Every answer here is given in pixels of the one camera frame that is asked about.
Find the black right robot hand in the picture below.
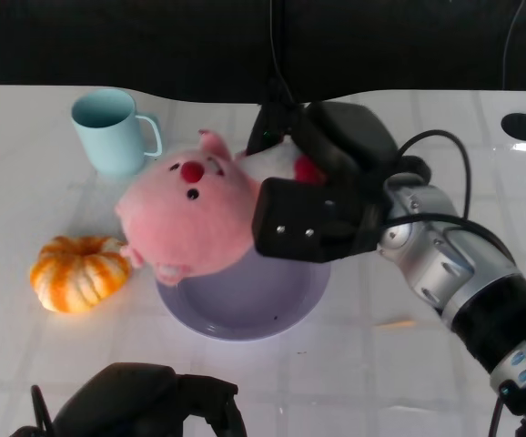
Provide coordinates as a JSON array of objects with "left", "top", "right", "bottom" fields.
[{"left": 247, "top": 100, "right": 400, "bottom": 265}]

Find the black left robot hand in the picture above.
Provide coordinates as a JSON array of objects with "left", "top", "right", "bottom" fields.
[{"left": 44, "top": 362, "right": 248, "bottom": 437}]

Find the pink plush doll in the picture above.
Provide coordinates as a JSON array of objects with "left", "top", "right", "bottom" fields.
[{"left": 115, "top": 128, "right": 332, "bottom": 287}]

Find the lavender round plate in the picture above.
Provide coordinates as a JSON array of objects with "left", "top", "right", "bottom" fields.
[{"left": 155, "top": 248, "right": 332, "bottom": 341}]

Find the orange white striped pumpkin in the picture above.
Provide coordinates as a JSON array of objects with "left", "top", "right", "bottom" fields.
[{"left": 29, "top": 235, "right": 133, "bottom": 314}]

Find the black backdrop cloth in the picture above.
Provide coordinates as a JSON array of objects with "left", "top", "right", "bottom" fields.
[{"left": 0, "top": 0, "right": 526, "bottom": 104}]

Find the light blue mug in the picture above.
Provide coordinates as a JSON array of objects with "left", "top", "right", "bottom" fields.
[{"left": 70, "top": 88, "right": 163, "bottom": 179}]

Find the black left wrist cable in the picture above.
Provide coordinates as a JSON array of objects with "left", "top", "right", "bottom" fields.
[{"left": 30, "top": 384, "right": 53, "bottom": 432}]

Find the thin black hanging cable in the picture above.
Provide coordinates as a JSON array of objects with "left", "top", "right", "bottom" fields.
[
  {"left": 268, "top": 0, "right": 298, "bottom": 107},
  {"left": 501, "top": 0, "right": 526, "bottom": 90}
]

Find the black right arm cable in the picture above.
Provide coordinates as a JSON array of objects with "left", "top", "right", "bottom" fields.
[{"left": 383, "top": 129, "right": 523, "bottom": 274}]

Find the black table cable hole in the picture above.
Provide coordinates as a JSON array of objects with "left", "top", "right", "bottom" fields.
[{"left": 501, "top": 112, "right": 526, "bottom": 141}]

